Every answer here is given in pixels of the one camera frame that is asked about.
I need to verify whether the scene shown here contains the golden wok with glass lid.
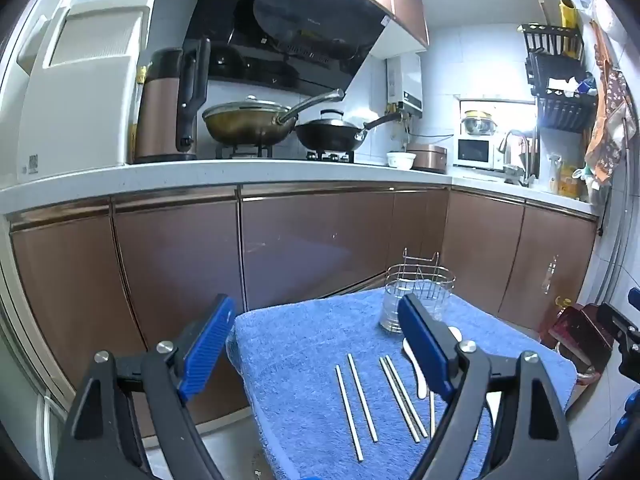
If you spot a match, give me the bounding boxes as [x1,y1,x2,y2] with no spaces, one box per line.
[202,88,346,146]

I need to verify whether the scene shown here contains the white microwave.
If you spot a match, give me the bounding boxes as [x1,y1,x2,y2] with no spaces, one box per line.
[453,136,506,171]

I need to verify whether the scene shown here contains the stacked metal pots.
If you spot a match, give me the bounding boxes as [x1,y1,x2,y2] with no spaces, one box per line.
[461,109,498,137]

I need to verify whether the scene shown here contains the brown electric kettle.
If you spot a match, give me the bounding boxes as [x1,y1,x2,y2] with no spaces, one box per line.
[131,38,212,164]

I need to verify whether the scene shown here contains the white countertop appliance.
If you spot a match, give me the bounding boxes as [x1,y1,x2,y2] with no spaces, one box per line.
[15,0,156,186]

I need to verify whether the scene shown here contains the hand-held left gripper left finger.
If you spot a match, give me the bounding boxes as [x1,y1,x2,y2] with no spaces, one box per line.
[54,294,236,480]

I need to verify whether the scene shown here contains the black wok with lid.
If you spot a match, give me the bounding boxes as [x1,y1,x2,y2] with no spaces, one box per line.
[295,109,403,153]

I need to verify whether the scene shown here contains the person's right hand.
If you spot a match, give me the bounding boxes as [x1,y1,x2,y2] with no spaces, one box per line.
[612,394,640,447]

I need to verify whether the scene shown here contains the metal faucet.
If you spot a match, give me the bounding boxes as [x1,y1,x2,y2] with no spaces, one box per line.
[497,130,537,187]

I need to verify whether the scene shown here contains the brown patterned hanging cloth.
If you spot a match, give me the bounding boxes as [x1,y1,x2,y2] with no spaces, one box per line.
[585,20,638,183]

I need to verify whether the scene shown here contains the white water heater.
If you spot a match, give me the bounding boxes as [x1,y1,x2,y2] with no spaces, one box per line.
[386,52,423,113]

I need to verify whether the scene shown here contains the wire utensil holder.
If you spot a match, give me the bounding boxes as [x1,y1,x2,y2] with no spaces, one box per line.
[382,249,457,334]

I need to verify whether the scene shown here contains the brown base cabinets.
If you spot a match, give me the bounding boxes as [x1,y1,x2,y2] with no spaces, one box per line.
[7,185,601,441]

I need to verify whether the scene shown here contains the cooking oil bottle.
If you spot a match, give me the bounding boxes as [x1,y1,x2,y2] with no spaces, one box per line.
[134,64,149,126]

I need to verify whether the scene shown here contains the brown rice cooker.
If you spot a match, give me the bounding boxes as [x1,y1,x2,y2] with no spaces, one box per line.
[406,142,448,174]

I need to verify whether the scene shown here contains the blue towel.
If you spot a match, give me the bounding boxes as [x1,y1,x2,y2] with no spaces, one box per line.
[227,287,578,480]

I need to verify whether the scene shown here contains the gas stove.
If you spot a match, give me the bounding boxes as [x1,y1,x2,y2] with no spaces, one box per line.
[215,142,356,163]

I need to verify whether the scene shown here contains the black range hood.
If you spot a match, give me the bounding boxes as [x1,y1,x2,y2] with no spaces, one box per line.
[182,0,431,98]

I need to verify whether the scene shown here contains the black dish rack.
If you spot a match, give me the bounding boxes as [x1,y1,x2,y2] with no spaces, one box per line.
[517,22,598,133]

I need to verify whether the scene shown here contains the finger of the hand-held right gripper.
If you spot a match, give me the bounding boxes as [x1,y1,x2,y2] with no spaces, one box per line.
[598,287,640,376]

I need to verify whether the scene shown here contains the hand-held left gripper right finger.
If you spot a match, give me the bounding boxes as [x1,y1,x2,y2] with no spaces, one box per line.
[397,294,581,480]

